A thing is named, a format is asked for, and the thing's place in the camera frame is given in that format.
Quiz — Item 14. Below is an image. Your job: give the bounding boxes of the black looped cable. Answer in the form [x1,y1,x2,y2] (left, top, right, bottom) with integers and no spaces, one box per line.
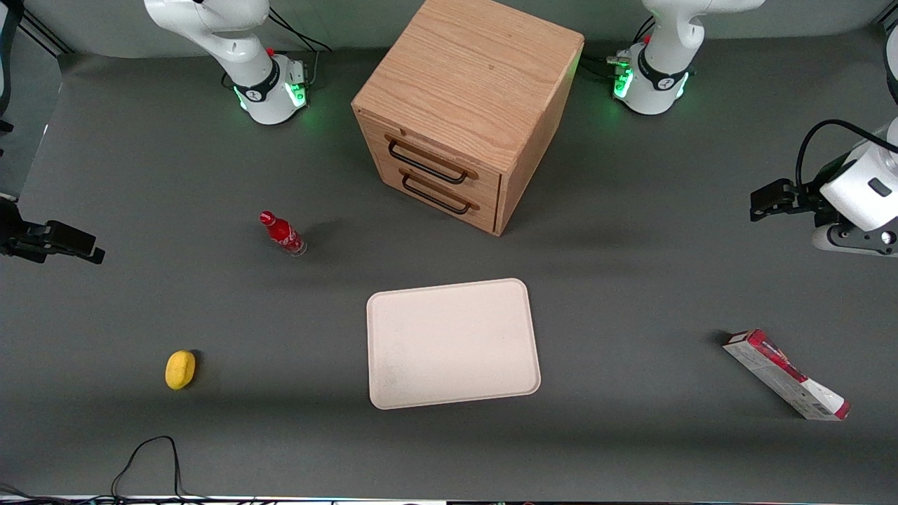
[111,436,211,503]

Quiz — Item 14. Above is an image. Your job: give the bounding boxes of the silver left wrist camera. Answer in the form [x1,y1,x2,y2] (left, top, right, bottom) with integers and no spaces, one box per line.
[812,223,898,257]

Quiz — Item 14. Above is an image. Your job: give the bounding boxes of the black metal drawer handle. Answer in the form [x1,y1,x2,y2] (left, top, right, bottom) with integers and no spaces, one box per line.
[387,138,470,186]
[401,173,473,216]

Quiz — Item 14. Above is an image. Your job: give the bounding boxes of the red cola bottle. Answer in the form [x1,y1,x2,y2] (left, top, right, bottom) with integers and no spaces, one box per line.
[259,210,308,257]

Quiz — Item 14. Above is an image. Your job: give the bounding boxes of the black arm base cables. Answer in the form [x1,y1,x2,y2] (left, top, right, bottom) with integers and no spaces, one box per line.
[582,18,657,79]
[269,7,332,54]

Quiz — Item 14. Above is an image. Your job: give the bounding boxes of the oak wooden drawer cabinet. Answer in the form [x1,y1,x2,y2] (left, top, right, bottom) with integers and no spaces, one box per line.
[351,0,586,237]

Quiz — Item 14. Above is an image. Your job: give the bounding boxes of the beige plastic tray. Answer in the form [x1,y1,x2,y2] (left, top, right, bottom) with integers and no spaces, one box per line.
[366,278,542,410]

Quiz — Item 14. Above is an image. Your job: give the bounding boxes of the black left arm base cables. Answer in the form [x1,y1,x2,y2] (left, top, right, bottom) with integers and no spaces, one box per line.
[582,18,657,79]

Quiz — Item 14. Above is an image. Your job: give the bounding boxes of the wooden drawer front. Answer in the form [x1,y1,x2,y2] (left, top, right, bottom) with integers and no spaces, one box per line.
[377,156,502,234]
[356,114,503,206]

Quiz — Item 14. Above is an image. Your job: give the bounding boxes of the black right arm base cables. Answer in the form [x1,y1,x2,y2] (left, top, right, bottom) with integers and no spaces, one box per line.
[269,7,332,54]

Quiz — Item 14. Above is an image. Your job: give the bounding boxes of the yellow lemon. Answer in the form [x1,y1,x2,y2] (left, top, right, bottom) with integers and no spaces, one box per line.
[165,350,196,391]

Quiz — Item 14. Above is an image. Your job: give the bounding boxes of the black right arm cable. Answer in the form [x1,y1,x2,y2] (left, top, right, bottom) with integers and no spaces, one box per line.
[0,0,26,134]

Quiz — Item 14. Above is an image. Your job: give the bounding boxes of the red cookie box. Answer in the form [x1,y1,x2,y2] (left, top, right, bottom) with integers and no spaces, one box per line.
[723,328,852,422]

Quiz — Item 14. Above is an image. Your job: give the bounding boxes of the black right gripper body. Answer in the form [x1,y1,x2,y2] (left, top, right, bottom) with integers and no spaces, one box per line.
[0,198,29,257]

